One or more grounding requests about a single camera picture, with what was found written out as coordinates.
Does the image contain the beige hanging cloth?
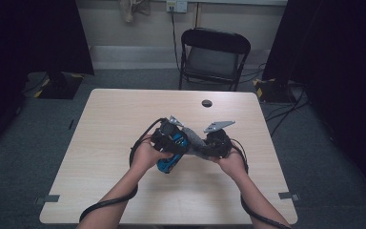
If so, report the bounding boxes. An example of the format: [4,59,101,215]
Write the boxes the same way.
[117,0,152,24]

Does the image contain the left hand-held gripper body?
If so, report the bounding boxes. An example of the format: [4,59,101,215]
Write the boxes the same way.
[150,114,186,144]

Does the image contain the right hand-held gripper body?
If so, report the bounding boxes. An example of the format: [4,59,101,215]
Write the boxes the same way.
[203,119,236,157]

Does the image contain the blue toy car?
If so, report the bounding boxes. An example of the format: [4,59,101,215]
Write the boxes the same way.
[156,132,191,175]

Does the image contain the white wall socket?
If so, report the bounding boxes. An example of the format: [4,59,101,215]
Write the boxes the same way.
[166,0,189,14]

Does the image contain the person's left hand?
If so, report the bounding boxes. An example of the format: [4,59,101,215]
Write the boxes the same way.
[130,135,174,173]

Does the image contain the black wall socket cable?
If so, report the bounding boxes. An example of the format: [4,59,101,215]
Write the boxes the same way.
[170,6,182,73]

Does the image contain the hand-held gripper cable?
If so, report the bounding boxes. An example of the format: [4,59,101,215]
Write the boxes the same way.
[78,116,168,224]
[230,137,293,229]

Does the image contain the person's right hand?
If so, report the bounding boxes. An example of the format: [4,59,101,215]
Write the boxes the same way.
[212,147,248,181]

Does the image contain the black curtain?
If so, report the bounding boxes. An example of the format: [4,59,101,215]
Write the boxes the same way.
[261,0,366,204]
[0,0,95,160]

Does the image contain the black stand base yellow tape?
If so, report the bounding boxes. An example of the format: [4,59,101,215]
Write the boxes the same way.
[253,77,297,105]
[33,72,86,100]

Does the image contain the right hand-held gripper cable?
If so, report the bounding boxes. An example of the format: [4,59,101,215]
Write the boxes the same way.
[230,137,293,229]

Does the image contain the grey cloth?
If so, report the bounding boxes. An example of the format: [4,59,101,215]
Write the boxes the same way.
[182,126,219,160]

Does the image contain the left hand-held gripper cable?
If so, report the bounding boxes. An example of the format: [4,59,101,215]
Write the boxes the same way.
[78,116,168,224]

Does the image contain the black floor cables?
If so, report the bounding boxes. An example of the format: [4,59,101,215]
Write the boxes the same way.
[238,62,310,138]

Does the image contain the grey tape strip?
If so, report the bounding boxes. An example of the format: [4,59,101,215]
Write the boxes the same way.
[34,194,61,206]
[277,191,301,202]

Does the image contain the black folding chair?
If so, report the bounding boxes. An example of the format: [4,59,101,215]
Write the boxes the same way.
[178,27,252,93]

